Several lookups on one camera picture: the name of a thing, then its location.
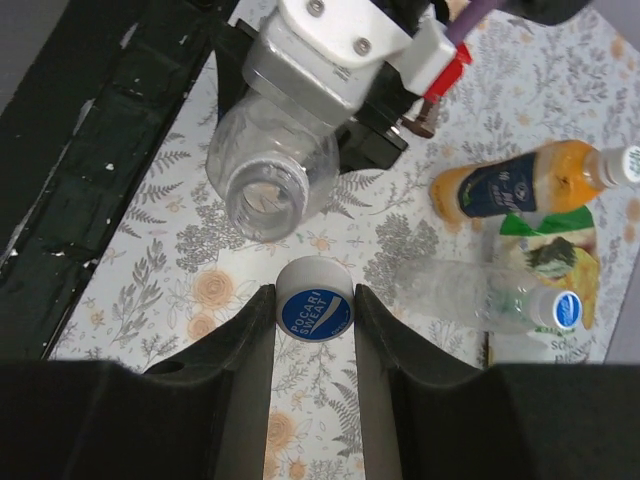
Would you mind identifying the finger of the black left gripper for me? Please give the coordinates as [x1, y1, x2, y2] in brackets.
[335, 102, 408, 173]
[214, 20, 258, 120]

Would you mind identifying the brown chocolate bar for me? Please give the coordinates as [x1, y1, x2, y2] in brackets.
[401, 99, 440, 139]

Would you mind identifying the green chips bag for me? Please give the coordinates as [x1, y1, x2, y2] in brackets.
[487, 206, 600, 365]

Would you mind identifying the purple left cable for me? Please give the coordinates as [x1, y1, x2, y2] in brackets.
[447, 0, 506, 39]

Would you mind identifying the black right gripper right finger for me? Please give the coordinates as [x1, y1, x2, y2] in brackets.
[354, 285, 639, 479]

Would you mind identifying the white green printed cap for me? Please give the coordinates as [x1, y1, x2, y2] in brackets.
[597, 145, 640, 188]

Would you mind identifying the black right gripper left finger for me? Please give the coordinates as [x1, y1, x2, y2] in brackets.
[1, 285, 276, 479]

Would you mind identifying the orange milk tea bottle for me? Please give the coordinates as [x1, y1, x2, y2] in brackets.
[429, 140, 626, 223]

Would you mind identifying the clear plastic bottle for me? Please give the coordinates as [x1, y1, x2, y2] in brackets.
[206, 93, 340, 243]
[395, 257, 568, 334]

